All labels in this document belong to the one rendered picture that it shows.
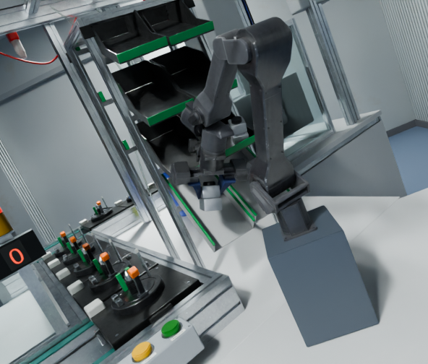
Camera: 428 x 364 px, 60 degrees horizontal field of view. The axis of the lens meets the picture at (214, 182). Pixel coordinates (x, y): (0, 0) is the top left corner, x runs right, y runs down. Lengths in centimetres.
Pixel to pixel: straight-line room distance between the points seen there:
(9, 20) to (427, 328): 198
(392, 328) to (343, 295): 10
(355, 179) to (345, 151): 17
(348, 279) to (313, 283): 6
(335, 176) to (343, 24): 301
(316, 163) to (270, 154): 141
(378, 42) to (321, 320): 445
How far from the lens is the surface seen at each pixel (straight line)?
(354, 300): 74
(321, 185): 205
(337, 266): 70
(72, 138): 515
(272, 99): 60
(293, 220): 69
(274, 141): 64
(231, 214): 103
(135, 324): 90
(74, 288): 130
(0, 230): 101
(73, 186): 530
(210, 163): 84
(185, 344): 80
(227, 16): 207
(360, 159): 230
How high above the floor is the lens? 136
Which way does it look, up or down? 12 degrees down
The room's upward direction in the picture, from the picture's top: 24 degrees counter-clockwise
